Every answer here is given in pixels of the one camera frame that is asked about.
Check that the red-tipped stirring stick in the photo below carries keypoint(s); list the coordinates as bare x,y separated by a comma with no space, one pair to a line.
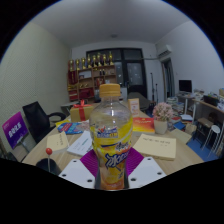
49,151

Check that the grey chair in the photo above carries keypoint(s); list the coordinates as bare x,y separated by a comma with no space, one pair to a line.
143,101

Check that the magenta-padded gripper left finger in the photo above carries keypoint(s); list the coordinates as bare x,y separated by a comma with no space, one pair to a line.
76,173

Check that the pink flowers in white pot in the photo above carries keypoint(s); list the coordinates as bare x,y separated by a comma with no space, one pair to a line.
162,113

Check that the yellow-labelled drink bottle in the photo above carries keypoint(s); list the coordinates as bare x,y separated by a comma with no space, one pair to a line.
111,133

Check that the wooden shelf unit with trophies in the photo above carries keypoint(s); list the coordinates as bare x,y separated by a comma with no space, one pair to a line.
91,80

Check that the yellow gift box red ribbon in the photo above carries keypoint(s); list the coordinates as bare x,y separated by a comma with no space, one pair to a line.
81,112

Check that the pile of books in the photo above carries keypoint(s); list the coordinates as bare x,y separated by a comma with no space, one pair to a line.
175,106

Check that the black mug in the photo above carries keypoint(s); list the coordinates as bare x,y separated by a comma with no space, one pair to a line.
43,165

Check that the black computer monitor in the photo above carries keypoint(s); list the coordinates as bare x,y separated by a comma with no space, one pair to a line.
185,86

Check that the black tripod stand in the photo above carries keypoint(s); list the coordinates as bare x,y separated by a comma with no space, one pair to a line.
152,90

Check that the white round stool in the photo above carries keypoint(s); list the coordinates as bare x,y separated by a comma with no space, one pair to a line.
213,129

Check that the black-framed glass door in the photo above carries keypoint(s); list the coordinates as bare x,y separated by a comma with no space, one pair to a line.
133,73

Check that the red and yellow book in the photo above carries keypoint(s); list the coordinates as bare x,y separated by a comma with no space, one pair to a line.
144,125

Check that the small white side table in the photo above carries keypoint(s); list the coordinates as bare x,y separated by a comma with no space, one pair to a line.
68,106

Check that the black office chair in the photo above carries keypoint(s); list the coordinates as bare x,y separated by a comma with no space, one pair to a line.
35,120

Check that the small cream envelope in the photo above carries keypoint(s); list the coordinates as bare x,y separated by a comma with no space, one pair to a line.
57,142

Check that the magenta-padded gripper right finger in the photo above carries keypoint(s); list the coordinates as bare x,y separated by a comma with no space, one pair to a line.
146,171

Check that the blue printed pamphlet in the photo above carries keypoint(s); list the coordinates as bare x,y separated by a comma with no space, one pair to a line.
70,128

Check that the white printed booklet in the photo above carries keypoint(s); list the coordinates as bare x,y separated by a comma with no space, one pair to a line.
80,144

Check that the cluttered wooden side desk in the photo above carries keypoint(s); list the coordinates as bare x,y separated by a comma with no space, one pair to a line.
210,108

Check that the large cream booklet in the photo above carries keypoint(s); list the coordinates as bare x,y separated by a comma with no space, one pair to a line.
156,146

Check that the white wall air conditioner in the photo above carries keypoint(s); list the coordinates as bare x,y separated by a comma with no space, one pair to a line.
164,51

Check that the purple sign board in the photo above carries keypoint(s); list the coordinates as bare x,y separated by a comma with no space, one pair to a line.
15,130

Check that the standing orange white card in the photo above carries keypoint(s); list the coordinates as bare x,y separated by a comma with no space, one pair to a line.
134,107

